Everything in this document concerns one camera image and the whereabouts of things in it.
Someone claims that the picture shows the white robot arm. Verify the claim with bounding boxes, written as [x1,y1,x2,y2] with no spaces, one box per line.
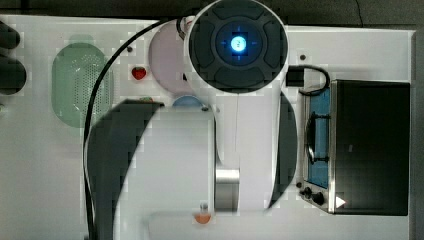
[84,0,297,240]

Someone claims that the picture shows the black toaster oven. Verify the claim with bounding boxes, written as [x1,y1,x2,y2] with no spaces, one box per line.
[300,80,410,216]

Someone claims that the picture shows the small blue bowl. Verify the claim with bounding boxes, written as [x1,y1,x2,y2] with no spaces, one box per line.
[172,95,203,107]

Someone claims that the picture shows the lower plush strawberry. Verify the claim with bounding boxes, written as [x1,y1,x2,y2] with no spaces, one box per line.
[139,96,154,103]

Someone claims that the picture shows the plush strawberry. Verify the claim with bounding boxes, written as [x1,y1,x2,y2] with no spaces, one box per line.
[139,96,154,103]
[131,67,147,80]

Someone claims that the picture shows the pale pink round plate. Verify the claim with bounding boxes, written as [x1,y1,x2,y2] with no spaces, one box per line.
[148,20,193,97]

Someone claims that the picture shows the upper plush strawberry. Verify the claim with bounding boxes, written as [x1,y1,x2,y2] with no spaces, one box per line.
[131,67,147,80]

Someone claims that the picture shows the orange round object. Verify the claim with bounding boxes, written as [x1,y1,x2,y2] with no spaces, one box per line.
[194,203,212,224]

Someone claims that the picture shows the green perforated colander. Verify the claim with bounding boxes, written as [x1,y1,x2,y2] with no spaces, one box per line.
[51,34,107,128]

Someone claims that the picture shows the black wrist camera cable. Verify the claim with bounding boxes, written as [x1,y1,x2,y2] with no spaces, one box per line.
[285,64,332,97]

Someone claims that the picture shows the black oven door handle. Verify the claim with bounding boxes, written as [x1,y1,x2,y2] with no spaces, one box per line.
[305,112,330,164]

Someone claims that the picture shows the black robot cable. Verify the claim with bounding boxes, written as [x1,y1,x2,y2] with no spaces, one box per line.
[82,16,198,240]

